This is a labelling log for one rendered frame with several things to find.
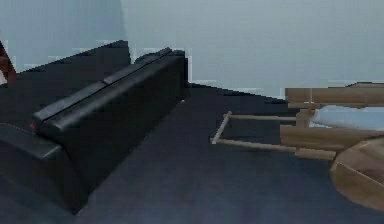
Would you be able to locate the black sofa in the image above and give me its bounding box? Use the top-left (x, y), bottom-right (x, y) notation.
top-left (0, 39), bottom-right (190, 214)

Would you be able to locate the pale blue seat cushion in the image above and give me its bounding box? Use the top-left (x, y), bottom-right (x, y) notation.
top-left (309, 105), bottom-right (384, 132)

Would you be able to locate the round wooden table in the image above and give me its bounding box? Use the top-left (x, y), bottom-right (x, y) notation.
top-left (329, 137), bottom-right (384, 212)

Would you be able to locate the red brown object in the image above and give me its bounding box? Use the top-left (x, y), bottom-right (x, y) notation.
top-left (0, 40), bottom-right (17, 86)

